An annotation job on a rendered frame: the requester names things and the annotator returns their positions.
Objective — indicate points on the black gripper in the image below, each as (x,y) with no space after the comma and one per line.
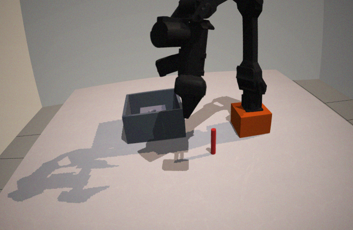
(189,84)

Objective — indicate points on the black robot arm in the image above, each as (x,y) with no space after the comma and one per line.
(186,27)

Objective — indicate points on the dark red peg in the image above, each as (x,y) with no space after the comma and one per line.
(213,141)

